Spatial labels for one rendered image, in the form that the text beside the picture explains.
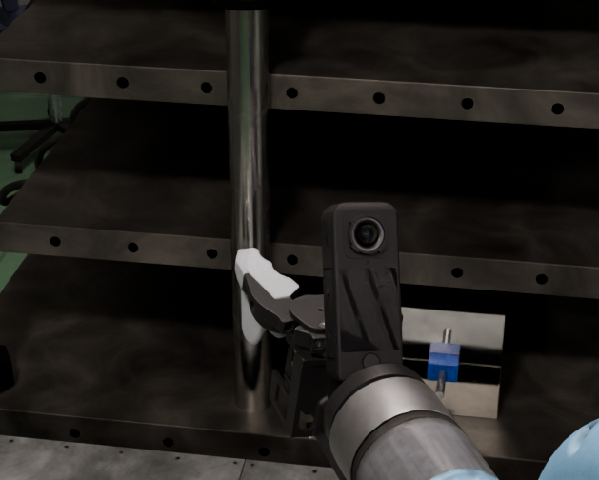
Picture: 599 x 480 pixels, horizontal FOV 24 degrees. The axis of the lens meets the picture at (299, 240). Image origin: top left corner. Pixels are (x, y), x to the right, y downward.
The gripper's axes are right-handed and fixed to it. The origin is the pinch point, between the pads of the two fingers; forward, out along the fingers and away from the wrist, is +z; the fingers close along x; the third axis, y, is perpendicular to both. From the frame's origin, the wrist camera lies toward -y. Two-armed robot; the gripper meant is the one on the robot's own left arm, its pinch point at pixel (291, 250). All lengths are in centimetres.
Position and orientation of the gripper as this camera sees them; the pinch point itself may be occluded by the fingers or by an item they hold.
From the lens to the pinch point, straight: 102.9
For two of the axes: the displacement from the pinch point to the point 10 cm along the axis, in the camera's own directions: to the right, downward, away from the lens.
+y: -1.3, 9.0, 4.2
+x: 9.4, -0.2, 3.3
